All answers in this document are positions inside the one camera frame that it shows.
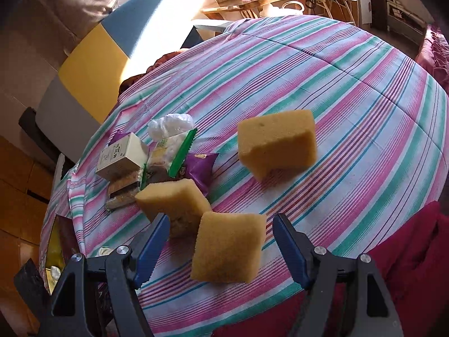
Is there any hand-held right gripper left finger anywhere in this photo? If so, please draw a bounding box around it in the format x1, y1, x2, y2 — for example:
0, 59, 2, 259
37, 213, 172, 337

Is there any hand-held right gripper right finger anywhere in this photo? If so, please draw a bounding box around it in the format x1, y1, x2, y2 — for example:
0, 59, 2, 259
273, 213, 404, 337

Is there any yellow sponge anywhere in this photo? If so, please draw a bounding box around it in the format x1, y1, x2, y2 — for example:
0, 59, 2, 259
190, 211, 267, 284
135, 178, 213, 239
237, 110, 318, 183

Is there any brown patterned bar packet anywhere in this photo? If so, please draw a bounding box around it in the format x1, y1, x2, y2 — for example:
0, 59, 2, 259
105, 174, 147, 213

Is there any purple snack packet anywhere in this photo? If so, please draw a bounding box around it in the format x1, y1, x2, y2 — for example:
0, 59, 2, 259
180, 152, 220, 197

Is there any clear packet with green edge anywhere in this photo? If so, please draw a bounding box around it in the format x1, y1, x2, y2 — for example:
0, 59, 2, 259
140, 129, 198, 190

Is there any white carton box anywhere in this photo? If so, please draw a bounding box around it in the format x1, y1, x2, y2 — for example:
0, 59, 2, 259
95, 133, 150, 181

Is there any golden tin box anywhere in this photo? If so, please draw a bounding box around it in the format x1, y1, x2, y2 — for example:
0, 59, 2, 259
44, 214, 85, 295

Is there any white plastic bag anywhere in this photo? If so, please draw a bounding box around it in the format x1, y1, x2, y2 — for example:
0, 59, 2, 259
147, 113, 195, 141

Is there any dark red blanket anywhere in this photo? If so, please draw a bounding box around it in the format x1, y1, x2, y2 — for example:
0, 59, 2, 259
212, 200, 449, 337

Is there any white foam board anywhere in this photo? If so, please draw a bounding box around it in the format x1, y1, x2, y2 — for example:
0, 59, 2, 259
52, 152, 67, 190

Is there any wooden wardrobe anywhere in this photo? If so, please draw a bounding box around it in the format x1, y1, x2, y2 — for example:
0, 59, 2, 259
0, 135, 58, 327

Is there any striped bedsheet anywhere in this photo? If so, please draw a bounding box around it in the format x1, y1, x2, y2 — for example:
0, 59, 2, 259
38, 14, 449, 336

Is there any grey yellow blue chair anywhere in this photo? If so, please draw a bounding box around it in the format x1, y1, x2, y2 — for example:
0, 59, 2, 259
37, 0, 167, 134

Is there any white kettle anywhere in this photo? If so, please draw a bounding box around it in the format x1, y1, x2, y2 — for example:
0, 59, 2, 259
268, 2, 304, 16

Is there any pink fringed cloth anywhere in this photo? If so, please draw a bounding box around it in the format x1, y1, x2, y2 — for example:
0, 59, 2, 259
416, 23, 449, 78

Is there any white low shelf unit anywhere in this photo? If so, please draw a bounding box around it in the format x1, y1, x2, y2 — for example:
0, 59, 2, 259
386, 0, 427, 43

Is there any brown curtain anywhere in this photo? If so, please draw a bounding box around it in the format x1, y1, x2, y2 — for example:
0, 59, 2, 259
7, 0, 118, 57

